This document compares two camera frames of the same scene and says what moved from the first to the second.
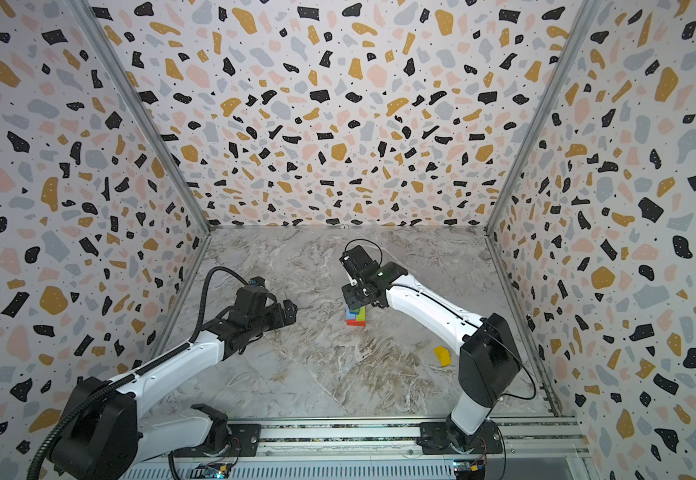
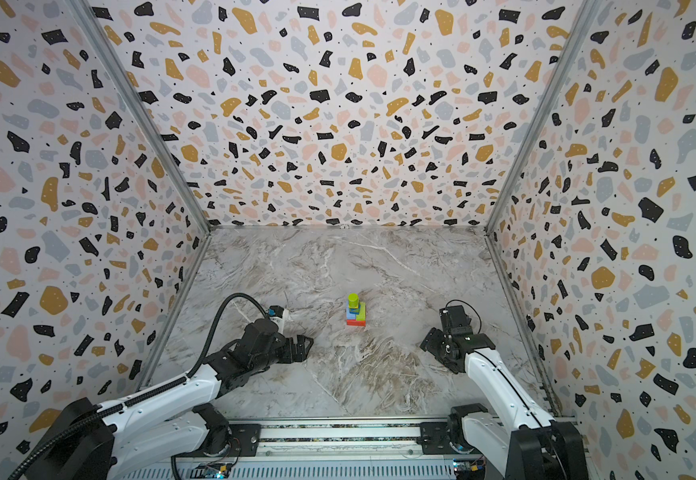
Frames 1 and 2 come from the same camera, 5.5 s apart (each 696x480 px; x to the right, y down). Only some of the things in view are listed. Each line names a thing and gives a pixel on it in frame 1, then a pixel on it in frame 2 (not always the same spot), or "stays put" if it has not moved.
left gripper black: [280, 320] to [300, 353]
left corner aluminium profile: [91, 24] stays put
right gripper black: [362, 293] to [441, 346]
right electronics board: [469, 469] stays put
